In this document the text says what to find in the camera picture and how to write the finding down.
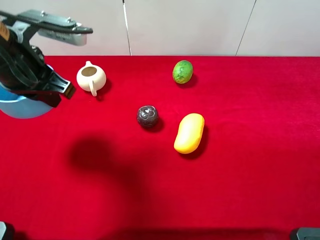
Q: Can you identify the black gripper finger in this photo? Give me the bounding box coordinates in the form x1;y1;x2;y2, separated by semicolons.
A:
17;71;76;108

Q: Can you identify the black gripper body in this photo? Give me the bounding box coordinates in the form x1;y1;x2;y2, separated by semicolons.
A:
0;18;52;95

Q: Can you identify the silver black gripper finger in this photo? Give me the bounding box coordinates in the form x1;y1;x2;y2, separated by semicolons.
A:
16;9;93;46

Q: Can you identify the light blue bowl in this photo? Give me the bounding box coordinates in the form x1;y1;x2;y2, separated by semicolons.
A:
0;86;53;119

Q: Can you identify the cream ceramic teapot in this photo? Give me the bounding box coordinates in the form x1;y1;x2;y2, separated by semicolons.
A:
76;61;107;97

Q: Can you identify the red tablecloth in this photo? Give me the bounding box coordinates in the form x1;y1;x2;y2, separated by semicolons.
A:
0;56;320;240

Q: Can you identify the dark purple mangosteen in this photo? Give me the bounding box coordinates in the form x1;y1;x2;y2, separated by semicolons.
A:
136;105;159;128

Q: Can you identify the green papaya fruit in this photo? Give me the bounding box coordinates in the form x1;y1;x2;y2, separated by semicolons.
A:
172;60;194;84

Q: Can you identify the yellow mango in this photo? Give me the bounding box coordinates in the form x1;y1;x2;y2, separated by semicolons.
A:
173;113;205;154

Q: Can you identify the black base bottom left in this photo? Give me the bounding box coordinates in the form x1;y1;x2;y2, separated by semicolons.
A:
0;221;15;240

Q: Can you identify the black base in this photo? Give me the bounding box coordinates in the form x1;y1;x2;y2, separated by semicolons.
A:
0;221;15;240
289;227;320;240

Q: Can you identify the black base bottom right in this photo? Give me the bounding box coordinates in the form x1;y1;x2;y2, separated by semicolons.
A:
289;227;320;240

